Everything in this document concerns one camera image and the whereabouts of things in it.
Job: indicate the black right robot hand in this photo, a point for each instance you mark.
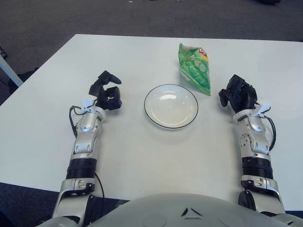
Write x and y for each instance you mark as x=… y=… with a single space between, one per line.
x=243 y=94

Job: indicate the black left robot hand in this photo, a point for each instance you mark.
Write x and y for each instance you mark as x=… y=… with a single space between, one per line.
x=104 y=97

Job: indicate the green chips snack bag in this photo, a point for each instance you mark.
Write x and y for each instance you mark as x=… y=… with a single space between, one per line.
x=194 y=68

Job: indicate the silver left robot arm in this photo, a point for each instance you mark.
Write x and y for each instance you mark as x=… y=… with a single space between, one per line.
x=86 y=123

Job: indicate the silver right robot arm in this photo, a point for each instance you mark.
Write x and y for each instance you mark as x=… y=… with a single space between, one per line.
x=254 y=146

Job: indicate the white plate with black rim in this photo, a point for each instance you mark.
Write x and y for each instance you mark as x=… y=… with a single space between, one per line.
x=170 y=111

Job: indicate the white table leg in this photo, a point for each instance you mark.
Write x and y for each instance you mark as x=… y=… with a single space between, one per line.
x=9 y=71

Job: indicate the black object on floor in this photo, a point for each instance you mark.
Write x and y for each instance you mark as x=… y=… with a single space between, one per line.
x=2 y=50

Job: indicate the grey robot torso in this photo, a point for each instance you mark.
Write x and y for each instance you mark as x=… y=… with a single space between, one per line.
x=151 y=212

